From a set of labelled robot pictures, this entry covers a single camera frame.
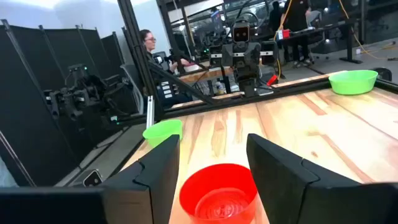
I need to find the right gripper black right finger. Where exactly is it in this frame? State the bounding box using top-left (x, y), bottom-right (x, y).
top-left (246, 133), bottom-right (363, 224)

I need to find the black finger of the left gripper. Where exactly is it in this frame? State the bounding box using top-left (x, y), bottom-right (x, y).
top-left (248, 42), bottom-right (262, 67)
top-left (223, 43), bottom-right (239, 67)

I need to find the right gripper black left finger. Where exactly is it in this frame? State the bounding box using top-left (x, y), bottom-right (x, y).
top-left (102, 134), bottom-right (181, 224)

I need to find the green plastic bowl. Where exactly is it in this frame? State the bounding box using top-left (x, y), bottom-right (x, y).
top-left (328, 70), bottom-right (379, 96)
top-left (142, 119), bottom-right (183, 148)

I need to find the red plastic bowl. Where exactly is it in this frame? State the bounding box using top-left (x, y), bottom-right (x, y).
top-left (179, 163), bottom-right (259, 224)

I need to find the red plastic clamp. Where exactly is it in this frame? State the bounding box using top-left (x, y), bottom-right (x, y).
top-left (266, 73), bottom-right (279, 87)

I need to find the wooden table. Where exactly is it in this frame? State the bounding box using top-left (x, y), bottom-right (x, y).
top-left (178, 63), bottom-right (236, 84)

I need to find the person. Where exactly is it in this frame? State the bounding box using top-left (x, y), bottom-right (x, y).
top-left (139, 29), bottom-right (195, 108)
top-left (279, 0), bottom-right (313, 68)
top-left (269, 1), bottom-right (282, 32)

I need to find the small black box device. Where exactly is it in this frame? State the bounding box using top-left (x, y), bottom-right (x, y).
top-left (82, 169), bottom-right (103, 188)

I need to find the silver aluminium profile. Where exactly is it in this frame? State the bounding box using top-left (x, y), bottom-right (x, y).
top-left (146, 95), bottom-right (155, 129)

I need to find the black desk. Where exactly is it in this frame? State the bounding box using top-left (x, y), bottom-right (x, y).
top-left (276, 18), bottom-right (364, 65)

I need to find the black office chair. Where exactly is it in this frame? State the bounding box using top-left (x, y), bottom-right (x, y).
top-left (372, 67), bottom-right (393, 82)

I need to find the black folding partition screen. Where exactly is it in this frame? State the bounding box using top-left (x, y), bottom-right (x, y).
top-left (0, 19), bottom-right (127, 187)

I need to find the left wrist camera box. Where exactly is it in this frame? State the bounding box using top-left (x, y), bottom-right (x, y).
top-left (231, 20), bottom-right (251, 44)

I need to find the yellow cable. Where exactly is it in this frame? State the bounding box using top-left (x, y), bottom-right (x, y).
top-left (338, 0), bottom-right (398, 60)

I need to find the black aluminium table frame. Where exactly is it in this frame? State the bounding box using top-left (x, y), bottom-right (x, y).
top-left (116, 0), bottom-right (398, 128)

